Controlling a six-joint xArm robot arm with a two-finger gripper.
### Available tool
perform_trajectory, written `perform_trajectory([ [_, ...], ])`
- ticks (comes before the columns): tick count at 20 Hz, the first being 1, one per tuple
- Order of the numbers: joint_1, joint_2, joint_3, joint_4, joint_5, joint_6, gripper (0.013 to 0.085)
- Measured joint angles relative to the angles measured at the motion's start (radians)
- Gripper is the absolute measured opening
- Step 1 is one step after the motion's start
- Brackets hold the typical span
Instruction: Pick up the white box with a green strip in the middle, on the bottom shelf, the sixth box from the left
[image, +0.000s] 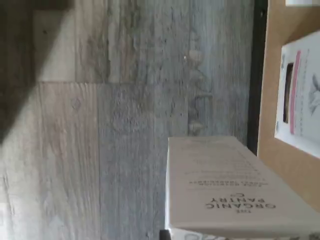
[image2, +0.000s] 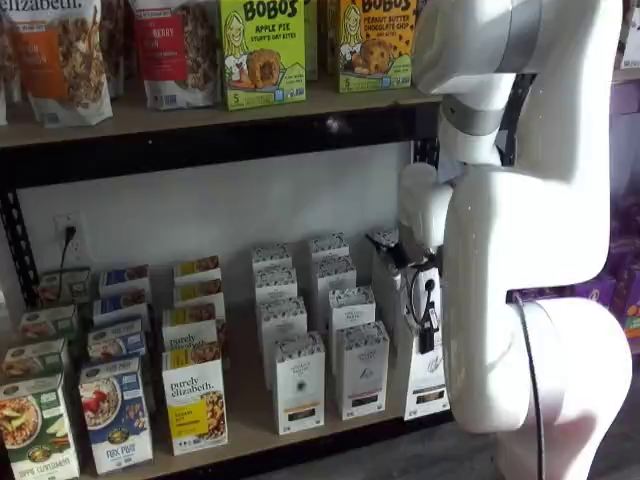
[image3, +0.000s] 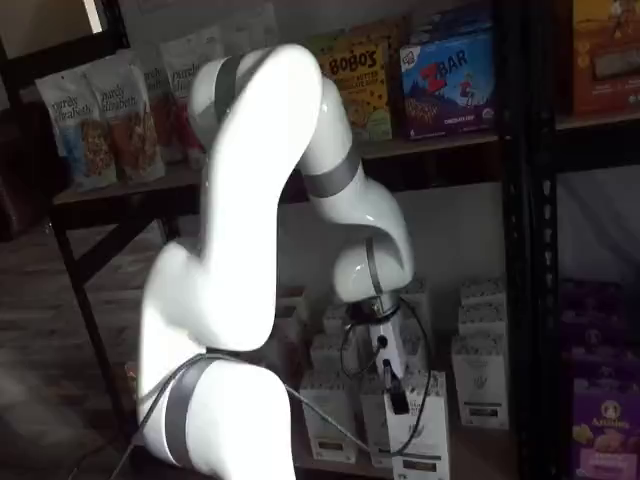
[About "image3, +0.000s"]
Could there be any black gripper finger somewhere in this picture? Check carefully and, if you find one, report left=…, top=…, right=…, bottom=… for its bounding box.
left=382, top=357, right=409, bottom=416

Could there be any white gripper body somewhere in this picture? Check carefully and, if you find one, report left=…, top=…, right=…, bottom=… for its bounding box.
left=367, top=315, right=404, bottom=380

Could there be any white box orange strip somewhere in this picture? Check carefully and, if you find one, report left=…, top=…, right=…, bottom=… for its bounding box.
left=298, top=373, right=360, bottom=462
left=321, top=303, right=354, bottom=336
left=308, top=331, right=354, bottom=379

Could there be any purple Annie's snack box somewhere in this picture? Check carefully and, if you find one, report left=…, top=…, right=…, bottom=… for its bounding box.
left=571, top=377, right=640, bottom=480
left=558, top=279, right=640, bottom=384

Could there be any yellow Bobo's peanut butter box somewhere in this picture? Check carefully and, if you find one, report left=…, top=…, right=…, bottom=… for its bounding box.
left=318, top=39, right=395, bottom=145
left=348, top=18, right=407, bottom=139

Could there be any blue Z bar box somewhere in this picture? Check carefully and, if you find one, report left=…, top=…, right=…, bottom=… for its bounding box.
left=398, top=24, right=500, bottom=141
left=407, top=5, right=495, bottom=36

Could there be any orange snack box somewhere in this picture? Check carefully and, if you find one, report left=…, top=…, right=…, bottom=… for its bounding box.
left=571, top=0, right=640, bottom=117

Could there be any black metal shelving rack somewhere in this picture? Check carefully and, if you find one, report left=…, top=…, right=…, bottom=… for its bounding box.
left=527, top=0, right=640, bottom=480
left=0, top=0, right=532, bottom=480

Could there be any red purely elizabeth granola bag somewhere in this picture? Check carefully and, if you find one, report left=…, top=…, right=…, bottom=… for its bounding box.
left=143, top=62, right=206, bottom=166

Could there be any orange purely elizabeth granola bag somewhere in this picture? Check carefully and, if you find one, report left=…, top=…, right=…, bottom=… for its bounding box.
left=83, top=49, right=167, bottom=185

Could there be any blue purely elizabeth granola bag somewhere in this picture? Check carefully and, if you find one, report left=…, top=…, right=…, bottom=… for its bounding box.
left=33, top=63, right=120, bottom=192

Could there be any thin dark robot cable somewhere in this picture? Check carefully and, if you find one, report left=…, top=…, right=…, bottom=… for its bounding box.
left=69, top=297, right=434, bottom=480

